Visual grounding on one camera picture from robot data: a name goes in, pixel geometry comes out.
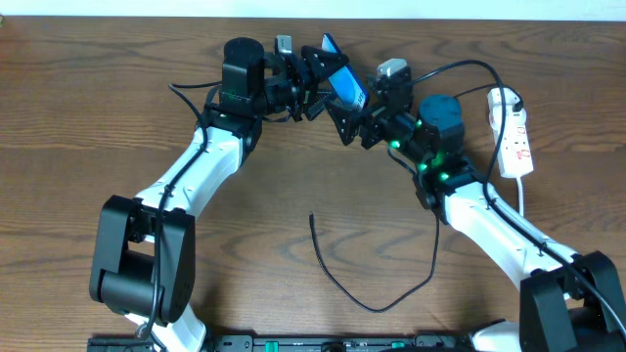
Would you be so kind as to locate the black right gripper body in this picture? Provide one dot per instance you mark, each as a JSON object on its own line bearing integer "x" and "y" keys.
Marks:
{"x": 371, "y": 126}

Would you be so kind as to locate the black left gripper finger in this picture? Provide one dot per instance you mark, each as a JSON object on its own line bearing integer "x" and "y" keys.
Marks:
{"x": 322, "y": 64}
{"x": 316, "y": 104}

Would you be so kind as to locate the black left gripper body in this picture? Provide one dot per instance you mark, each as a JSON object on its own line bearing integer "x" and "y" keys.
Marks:
{"x": 301, "y": 87}

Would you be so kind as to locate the blue Galaxy smartphone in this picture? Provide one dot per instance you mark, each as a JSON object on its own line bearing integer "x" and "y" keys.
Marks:
{"x": 349, "y": 88}

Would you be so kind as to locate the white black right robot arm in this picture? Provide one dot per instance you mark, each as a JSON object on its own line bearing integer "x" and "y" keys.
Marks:
{"x": 568, "y": 301}

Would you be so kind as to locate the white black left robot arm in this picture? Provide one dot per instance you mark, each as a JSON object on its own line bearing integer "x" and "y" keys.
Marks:
{"x": 144, "y": 264}

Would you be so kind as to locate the white USB charger adapter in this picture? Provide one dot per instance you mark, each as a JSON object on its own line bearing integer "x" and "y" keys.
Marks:
{"x": 507, "y": 101}

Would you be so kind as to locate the white power strip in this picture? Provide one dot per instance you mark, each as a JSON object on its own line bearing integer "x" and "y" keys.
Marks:
{"x": 514, "y": 155}

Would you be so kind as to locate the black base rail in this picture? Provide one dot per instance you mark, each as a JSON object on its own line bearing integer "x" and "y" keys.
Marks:
{"x": 247, "y": 343}

